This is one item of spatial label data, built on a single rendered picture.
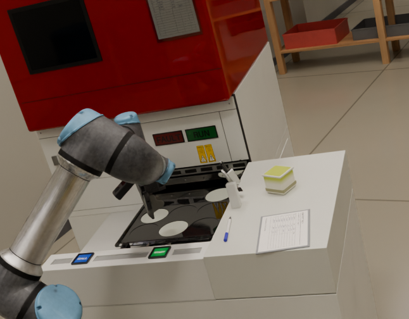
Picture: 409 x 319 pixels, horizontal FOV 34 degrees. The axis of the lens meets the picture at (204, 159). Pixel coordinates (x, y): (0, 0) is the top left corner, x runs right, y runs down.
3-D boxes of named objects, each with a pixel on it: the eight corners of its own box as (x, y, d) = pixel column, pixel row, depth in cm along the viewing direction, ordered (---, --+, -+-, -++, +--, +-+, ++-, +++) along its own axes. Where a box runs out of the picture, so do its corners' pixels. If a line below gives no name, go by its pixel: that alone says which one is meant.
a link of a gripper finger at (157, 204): (169, 216, 219) (161, 192, 216) (152, 223, 218) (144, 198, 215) (166, 213, 222) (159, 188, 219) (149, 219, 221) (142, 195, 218)
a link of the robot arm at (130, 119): (107, 121, 206) (118, 111, 213) (118, 154, 210) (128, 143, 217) (130, 118, 203) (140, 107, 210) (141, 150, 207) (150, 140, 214)
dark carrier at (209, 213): (153, 195, 255) (153, 194, 255) (240, 185, 243) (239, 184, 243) (120, 243, 225) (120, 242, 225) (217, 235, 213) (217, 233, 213)
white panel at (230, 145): (69, 214, 278) (37, 125, 263) (259, 193, 250) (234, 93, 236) (66, 218, 275) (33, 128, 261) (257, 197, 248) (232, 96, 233)
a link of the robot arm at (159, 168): (172, 156, 156) (181, 158, 205) (132, 132, 157) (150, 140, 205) (147, 199, 156) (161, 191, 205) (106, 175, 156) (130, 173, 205)
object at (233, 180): (233, 200, 217) (224, 163, 212) (245, 199, 216) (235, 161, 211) (230, 209, 212) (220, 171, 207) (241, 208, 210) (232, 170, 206)
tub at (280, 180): (278, 182, 220) (275, 164, 218) (297, 185, 215) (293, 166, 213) (265, 193, 216) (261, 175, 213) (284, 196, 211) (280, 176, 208)
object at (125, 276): (64, 290, 221) (50, 254, 216) (223, 280, 202) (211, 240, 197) (51, 308, 213) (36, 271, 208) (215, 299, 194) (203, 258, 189)
